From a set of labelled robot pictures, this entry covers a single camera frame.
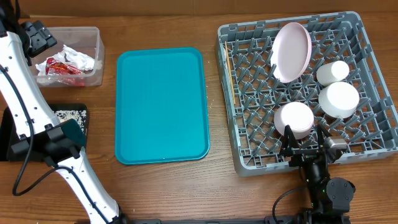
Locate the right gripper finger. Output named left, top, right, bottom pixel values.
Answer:
left=316, top=124, right=331, bottom=145
left=280, top=125, right=299, bottom=151

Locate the pink bowl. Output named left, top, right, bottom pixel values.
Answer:
left=274, top=102, right=314, bottom=139

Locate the white tissue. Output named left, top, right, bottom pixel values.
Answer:
left=35, top=45, right=103, bottom=75

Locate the white bowl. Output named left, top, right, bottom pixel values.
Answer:
left=318, top=82, right=359, bottom=119

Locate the red snack wrapper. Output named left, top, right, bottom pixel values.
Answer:
left=45, top=57, right=85, bottom=86

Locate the white upside-down cup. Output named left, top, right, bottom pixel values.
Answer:
left=316, top=60, right=349, bottom=86

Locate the pink plate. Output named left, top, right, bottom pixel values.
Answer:
left=271, top=22, right=312, bottom=83

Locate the food scraps pile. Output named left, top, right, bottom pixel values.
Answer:
left=55, top=110, right=88, bottom=132

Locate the wooden chopstick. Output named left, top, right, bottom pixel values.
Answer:
left=224, top=41, right=236, bottom=105

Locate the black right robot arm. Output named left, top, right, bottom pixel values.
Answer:
left=279, top=124, right=356, bottom=224

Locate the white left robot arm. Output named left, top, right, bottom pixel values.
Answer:
left=1, top=1, right=129, bottom=223

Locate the grey dishwasher rack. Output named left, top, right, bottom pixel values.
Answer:
left=216, top=11, right=397, bottom=177

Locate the black waste tray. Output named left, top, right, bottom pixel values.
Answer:
left=1, top=103, right=90, bottom=162

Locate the clear plastic bin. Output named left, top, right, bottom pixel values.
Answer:
left=30, top=27, right=104, bottom=87

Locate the teal serving tray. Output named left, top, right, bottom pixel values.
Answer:
left=114, top=47, right=210, bottom=165

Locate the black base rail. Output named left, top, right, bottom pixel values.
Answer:
left=130, top=216, right=351, bottom=224

